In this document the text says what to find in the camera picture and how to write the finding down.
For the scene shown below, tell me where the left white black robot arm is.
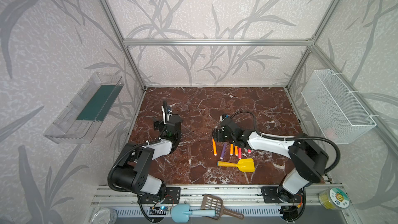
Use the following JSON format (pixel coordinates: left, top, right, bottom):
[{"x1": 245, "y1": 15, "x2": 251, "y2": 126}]
[{"x1": 107, "y1": 115, "x2": 183, "y2": 199}]

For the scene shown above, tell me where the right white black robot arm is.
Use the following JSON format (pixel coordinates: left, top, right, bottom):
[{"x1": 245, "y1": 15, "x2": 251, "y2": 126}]
[{"x1": 212, "y1": 111, "x2": 341, "y2": 202}]

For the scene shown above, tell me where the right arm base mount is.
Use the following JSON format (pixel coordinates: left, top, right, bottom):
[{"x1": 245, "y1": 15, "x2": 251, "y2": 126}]
[{"x1": 261, "y1": 186, "x2": 304, "y2": 204}]

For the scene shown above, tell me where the white wire mesh basket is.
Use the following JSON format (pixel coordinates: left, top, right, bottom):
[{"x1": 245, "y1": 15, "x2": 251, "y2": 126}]
[{"x1": 302, "y1": 69, "x2": 377, "y2": 144}]

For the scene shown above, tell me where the light blue toy shovel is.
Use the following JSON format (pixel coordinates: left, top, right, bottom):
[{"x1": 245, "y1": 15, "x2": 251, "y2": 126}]
[{"x1": 171, "y1": 204, "x2": 216, "y2": 223}]

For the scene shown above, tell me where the clear plastic wall tray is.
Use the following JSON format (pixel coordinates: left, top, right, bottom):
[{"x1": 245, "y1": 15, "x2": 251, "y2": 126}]
[{"x1": 44, "y1": 72, "x2": 124, "y2": 144}]

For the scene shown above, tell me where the purple marker pen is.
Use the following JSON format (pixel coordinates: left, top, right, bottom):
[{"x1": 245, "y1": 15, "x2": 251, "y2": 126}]
[{"x1": 220, "y1": 143, "x2": 227, "y2": 160}]

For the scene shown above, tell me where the clear round lid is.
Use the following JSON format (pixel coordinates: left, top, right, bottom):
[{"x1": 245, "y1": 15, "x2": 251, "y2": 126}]
[{"x1": 89, "y1": 207, "x2": 118, "y2": 224}]

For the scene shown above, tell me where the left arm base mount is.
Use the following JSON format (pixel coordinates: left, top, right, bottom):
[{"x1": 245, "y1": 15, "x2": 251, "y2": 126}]
[{"x1": 140, "y1": 186, "x2": 181, "y2": 204}]

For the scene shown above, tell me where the brown slotted scoop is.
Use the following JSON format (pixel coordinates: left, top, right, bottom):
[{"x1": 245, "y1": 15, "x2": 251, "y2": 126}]
[{"x1": 201, "y1": 194, "x2": 244, "y2": 220}]

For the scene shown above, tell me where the green label tape roll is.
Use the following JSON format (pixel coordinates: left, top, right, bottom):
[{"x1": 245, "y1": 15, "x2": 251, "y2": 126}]
[{"x1": 318, "y1": 188, "x2": 350, "y2": 210}]

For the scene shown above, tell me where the yellow toy shovel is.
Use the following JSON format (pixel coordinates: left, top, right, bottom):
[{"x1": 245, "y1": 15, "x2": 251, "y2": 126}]
[{"x1": 217, "y1": 158, "x2": 255, "y2": 172}]

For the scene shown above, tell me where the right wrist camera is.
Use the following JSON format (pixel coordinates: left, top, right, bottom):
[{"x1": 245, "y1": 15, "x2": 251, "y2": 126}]
[{"x1": 220, "y1": 114, "x2": 230, "y2": 122}]

